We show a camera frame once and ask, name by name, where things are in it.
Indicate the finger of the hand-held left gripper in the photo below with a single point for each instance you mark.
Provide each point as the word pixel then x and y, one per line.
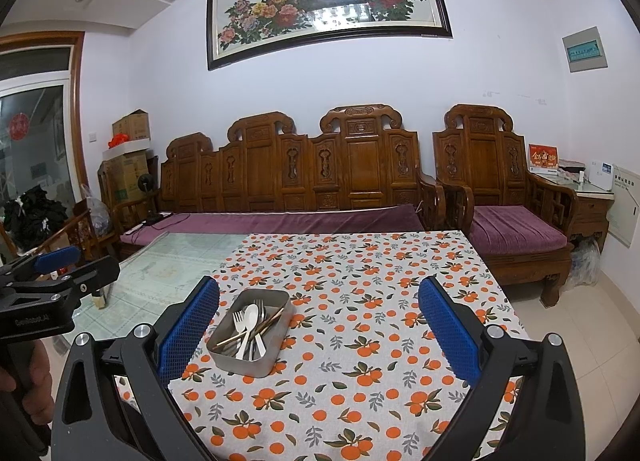
pixel 97 273
pixel 57 258

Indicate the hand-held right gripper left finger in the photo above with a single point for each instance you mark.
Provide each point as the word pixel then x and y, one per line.
pixel 192 331

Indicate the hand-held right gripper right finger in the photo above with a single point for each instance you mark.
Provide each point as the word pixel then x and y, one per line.
pixel 450 336

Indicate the white plastic fork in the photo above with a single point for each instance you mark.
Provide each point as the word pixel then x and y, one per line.
pixel 239 323

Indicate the metal rectangular tray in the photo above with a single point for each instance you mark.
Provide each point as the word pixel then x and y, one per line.
pixel 240 366

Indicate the white plastic spoon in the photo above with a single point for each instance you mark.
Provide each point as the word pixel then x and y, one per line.
pixel 251 316

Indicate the dark brown chopstick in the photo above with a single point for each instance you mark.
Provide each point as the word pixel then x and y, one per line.
pixel 270 319

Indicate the person's left hand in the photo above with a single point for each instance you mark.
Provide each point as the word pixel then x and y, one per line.
pixel 42 381

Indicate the beige box with black band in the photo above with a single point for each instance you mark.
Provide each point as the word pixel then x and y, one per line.
pixel 98 300

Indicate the wooden side chair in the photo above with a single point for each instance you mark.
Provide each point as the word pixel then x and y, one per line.
pixel 75 231

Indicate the black cloth pile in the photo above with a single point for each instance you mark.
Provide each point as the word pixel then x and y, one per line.
pixel 35 216

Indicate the grey plastic bag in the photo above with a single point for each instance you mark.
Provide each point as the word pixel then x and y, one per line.
pixel 96 211

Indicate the orange print tablecloth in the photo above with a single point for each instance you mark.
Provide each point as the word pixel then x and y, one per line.
pixel 350 341

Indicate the large cardboard box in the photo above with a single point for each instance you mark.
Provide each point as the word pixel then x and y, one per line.
pixel 125 176

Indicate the small black fan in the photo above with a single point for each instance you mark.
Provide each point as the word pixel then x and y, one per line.
pixel 146 183

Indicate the purple armchair cushion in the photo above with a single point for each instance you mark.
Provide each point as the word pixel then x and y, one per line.
pixel 515 228

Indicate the white flat box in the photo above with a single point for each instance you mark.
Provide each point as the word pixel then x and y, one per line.
pixel 130 148

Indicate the red plastic item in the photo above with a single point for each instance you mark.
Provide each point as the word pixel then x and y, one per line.
pixel 117 141

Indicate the red window decoration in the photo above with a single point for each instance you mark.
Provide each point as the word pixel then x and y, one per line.
pixel 18 126

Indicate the purple sofa cushion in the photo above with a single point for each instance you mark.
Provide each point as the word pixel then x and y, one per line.
pixel 280 223

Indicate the small cardboard box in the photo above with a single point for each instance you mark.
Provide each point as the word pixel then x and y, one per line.
pixel 131 125

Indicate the clear plastic bag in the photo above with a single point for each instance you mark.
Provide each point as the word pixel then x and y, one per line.
pixel 585 261

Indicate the wooden side table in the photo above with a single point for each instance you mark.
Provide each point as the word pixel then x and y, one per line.
pixel 590 216

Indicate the carved wooden armchair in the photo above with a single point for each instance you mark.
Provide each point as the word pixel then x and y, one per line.
pixel 480 151

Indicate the carved wooden sofa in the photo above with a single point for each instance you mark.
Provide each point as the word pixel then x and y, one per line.
pixel 300 161

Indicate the red desk calendar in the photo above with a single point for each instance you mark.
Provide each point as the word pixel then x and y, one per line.
pixel 543 157

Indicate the white router box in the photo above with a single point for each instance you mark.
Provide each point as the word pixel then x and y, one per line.
pixel 598 175

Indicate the wooden door frame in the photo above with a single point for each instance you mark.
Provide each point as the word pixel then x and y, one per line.
pixel 77 106

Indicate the white wall panel cover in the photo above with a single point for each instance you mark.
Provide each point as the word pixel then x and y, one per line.
pixel 627 211

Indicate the wall electrical panel box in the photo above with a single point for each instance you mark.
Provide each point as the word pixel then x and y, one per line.
pixel 585 48

